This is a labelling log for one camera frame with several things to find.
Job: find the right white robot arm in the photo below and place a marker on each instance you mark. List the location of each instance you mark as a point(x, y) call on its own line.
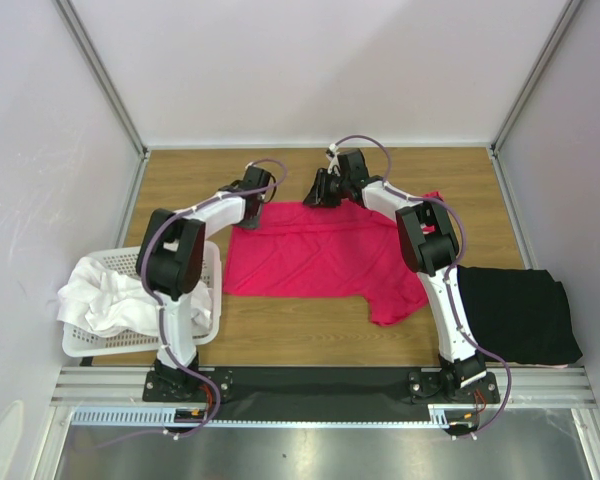
point(429, 248)

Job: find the white crumpled t shirt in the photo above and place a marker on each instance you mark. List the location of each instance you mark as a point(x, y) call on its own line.
point(105, 303)

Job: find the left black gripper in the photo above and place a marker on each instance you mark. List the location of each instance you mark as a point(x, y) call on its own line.
point(250, 224)

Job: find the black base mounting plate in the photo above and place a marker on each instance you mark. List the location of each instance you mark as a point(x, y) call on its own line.
point(341, 394)

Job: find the white laundry basket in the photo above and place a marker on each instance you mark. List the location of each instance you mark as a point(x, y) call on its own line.
point(206, 306)

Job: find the aluminium frame rail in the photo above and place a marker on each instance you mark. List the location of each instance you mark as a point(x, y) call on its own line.
point(113, 396)

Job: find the black folded t shirt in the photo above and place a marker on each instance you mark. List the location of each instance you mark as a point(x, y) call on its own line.
point(523, 316)

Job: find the pink t shirt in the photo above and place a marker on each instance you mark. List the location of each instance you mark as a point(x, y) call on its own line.
point(301, 252)

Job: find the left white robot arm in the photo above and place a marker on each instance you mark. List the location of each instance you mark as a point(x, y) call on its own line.
point(169, 265)

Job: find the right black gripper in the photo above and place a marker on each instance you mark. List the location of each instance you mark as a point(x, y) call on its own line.
point(323, 188)

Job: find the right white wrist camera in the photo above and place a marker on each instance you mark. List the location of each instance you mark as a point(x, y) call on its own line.
point(332, 153)

